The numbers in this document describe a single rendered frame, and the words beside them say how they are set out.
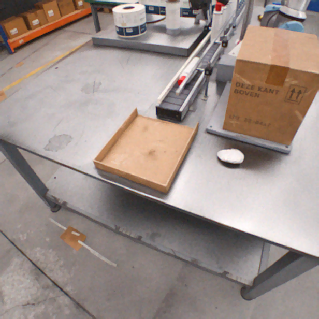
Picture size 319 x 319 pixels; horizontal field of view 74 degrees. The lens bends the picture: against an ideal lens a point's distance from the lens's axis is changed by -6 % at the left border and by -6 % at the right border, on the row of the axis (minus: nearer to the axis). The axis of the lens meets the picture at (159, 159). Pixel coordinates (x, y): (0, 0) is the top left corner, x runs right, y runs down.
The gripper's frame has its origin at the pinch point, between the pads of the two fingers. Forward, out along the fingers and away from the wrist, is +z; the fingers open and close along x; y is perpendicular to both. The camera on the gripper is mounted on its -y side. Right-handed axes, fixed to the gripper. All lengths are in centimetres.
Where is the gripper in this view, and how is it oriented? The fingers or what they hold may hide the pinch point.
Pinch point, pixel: (209, 21)
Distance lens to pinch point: 120.6
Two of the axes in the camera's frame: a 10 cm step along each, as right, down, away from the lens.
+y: -9.0, -2.7, 3.4
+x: -3.5, 9.1, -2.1
